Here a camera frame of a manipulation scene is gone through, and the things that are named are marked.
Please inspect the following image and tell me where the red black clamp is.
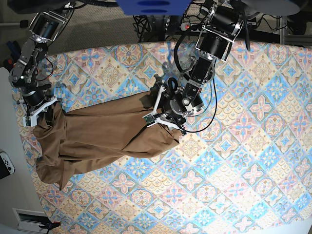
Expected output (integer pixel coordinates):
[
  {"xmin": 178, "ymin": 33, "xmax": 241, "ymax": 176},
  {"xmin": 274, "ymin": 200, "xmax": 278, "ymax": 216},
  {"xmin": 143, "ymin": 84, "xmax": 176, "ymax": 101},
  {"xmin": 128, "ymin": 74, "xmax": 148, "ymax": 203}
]
[{"xmin": 3, "ymin": 58, "xmax": 16, "ymax": 72}]

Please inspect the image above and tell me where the orange black clamp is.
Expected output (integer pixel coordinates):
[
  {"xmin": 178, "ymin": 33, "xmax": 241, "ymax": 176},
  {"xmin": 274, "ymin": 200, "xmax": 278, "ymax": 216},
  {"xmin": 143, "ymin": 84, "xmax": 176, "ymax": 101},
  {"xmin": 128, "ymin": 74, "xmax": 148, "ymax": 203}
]
[{"xmin": 39, "ymin": 218, "xmax": 61, "ymax": 234}]

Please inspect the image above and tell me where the white box device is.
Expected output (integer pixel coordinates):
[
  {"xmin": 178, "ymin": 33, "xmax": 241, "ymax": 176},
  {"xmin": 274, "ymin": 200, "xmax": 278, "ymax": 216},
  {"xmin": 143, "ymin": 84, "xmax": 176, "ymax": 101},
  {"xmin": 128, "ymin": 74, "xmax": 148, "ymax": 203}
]
[{"xmin": 13, "ymin": 208, "xmax": 49, "ymax": 234}]

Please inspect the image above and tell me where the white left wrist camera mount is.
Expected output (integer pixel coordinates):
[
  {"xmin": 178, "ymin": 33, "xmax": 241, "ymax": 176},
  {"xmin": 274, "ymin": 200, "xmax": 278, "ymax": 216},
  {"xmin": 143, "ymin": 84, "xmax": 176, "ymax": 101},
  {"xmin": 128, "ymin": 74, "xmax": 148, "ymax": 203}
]
[{"xmin": 143, "ymin": 81, "xmax": 187, "ymax": 135}]

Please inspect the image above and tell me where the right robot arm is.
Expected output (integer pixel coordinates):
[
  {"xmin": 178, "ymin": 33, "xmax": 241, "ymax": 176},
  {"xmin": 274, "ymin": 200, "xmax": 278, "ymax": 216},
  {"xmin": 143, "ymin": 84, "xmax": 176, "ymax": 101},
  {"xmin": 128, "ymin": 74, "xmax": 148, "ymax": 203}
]
[{"xmin": 8, "ymin": 2, "xmax": 76, "ymax": 127}]

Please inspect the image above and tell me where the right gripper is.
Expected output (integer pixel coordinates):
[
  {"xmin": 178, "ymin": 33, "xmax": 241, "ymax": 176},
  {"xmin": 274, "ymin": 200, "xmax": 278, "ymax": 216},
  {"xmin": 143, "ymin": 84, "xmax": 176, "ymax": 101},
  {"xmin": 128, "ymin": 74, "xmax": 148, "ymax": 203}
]
[{"xmin": 19, "ymin": 84, "xmax": 55, "ymax": 126}]

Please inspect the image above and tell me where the brown t-shirt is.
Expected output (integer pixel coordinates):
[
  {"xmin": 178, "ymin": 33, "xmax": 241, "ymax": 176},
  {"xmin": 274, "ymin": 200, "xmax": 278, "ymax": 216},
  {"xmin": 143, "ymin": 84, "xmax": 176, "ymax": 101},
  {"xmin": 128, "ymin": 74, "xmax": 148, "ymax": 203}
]
[{"xmin": 33, "ymin": 92, "xmax": 181, "ymax": 188}]

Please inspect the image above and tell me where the handheld game console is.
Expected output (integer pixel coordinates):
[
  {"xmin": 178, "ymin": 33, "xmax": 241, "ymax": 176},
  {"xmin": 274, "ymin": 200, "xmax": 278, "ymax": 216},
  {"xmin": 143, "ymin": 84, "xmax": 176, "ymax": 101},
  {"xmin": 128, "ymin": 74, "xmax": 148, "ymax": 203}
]
[{"xmin": 0, "ymin": 151, "xmax": 15, "ymax": 179}]

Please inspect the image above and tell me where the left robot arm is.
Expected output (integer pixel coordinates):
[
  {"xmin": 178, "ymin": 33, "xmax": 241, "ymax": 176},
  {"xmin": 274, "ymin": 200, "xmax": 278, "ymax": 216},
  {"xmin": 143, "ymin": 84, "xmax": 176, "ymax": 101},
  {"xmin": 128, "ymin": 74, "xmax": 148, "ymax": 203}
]
[{"xmin": 153, "ymin": 0, "xmax": 248, "ymax": 129}]

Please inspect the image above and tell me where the patterned tablecloth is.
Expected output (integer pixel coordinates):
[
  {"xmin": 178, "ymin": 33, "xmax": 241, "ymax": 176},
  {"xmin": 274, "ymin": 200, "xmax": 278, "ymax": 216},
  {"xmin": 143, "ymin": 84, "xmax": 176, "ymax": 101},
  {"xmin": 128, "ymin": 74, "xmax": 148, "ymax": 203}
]
[{"xmin": 13, "ymin": 41, "xmax": 312, "ymax": 234}]

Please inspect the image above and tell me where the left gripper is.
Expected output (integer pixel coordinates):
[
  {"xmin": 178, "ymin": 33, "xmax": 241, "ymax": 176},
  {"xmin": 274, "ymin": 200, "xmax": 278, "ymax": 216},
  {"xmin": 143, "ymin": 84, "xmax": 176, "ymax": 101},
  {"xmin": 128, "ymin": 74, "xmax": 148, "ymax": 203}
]
[{"xmin": 160, "ymin": 78, "xmax": 204, "ymax": 124}]

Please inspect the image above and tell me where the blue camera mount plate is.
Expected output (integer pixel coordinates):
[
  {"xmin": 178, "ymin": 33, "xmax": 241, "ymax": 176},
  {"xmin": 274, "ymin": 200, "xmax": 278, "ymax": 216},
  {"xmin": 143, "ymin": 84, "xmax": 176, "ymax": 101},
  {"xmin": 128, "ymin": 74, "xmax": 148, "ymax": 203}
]
[{"xmin": 116, "ymin": 0, "xmax": 191, "ymax": 16}]

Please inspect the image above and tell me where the white power strip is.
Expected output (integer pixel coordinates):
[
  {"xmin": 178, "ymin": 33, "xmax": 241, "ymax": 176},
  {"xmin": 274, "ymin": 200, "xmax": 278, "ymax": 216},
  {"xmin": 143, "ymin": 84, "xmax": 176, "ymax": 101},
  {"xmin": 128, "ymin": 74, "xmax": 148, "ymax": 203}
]
[{"xmin": 180, "ymin": 23, "xmax": 203, "ymax": 32}]

